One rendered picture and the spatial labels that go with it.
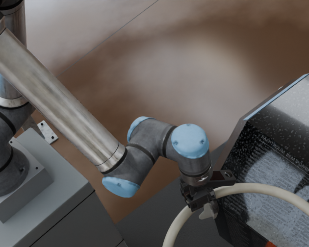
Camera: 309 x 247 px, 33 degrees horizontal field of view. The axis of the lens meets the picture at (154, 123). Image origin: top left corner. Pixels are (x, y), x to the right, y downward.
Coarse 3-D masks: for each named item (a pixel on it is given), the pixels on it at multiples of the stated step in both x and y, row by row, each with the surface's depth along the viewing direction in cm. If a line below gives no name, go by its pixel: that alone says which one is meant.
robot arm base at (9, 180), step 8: (16, 152) 176; (8, 160) 170; (16, 160) 174; (24, 160) 178; (0, 168) 169; (8, 168) 171; (16, 168) 173; (24, 168) 176; (0, 176) 170; (8, 176) 171; (16, 176) 173; (24, 176) 176; (0, 184) 171; (8, 184) 172; (16, 184) 174; (0, 192) 172; (8, 192) 174
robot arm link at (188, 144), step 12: (180, 132) 136; (192, 132) 136; (204, 132) 136; (168, 144) 137; (180, 144) 134; (192, 144) 133; (204, 144) 134; (168, 156) 139; (180, 156) 136; (192, 156) 134; (204, 156) 136; (180, 168) 141; (192, 168) 138; (204, 168) 139
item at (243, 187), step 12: (216, 192) 157; (228, 192) 157; (240, 192) 157; (252, 192) 157; (264, 192) 156; (276, 192) 154; (288, 192) 153; (300, 204) 151; (180, 216) 153; (180, 228) 152; (168, 240) 149
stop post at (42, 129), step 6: (30, 120) 303; (24, 126) 303; (30, 126) 306; (36, 126) 308; (42, 126) 324; (48, 126) 323; (42, 132) 321; (48, 132) 319; (48, 138) 316; (54, 138) 315
